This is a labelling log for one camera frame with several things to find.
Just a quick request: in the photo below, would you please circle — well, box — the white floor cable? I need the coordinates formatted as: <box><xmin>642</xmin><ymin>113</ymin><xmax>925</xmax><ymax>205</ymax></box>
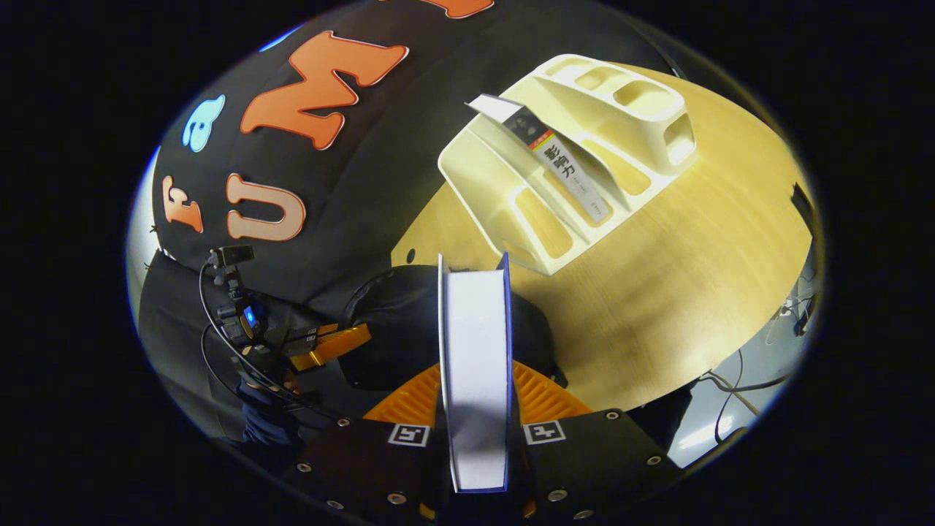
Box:
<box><xmin>763</xmin><ymin>292</ymin><xmax>813</xmax><ymax>346</ymax></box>

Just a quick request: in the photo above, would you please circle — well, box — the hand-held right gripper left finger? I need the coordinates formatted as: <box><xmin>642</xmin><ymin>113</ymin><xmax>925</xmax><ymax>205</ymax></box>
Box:
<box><xmin>292</xmin><ymin>363</ymin><xmax>458</xmax><ymax>524</ymax></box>

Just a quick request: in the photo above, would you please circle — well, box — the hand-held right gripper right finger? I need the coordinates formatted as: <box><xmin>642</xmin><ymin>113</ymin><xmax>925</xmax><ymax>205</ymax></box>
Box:
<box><xmin>507</xmin><ymin>360</ymin><xmax>684</xmax><ymax>524</ymax></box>

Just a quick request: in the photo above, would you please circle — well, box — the grey spine book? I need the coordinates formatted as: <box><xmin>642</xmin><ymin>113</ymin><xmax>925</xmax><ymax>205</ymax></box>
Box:
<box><xmin>466</xmin><ymin>93</ymin><xmax>613</xmax><ymax>225</ymax></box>

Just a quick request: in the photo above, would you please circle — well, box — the cream plastic bookshelf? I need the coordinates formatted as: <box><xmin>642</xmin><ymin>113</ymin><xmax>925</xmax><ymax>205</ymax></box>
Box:
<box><xmin>437</xmin><ymin>53</ymin><xmax>699</xmax><ymax>277</ymax></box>

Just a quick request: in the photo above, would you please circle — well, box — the black schoolbag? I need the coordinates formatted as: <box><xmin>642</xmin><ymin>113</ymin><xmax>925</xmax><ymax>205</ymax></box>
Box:
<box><xmin>340</xmin><ymin>264</ymin><xmax>568</xmax><ymax>393</ymax></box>

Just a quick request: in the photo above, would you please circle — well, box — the blue cover book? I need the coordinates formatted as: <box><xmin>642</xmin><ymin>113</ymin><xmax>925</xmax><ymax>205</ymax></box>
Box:
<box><xmin>437</xmin><ymin>252</ymin><xmax>513</xmax><ymax>495</ymax></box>

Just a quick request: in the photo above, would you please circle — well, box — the black floor cable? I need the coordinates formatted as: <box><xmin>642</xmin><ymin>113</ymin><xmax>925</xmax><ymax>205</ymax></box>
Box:
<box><xmin>698</xmin><ymin>349</ymin><xmax>793</xmax><ymax>443</ymax></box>

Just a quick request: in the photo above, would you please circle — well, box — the black table edge bracket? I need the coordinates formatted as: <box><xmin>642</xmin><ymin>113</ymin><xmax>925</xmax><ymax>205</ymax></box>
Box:
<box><xmin>792</xmin><ymin>183</ymin><xmax>816</xmax><ymax>236</ymax></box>

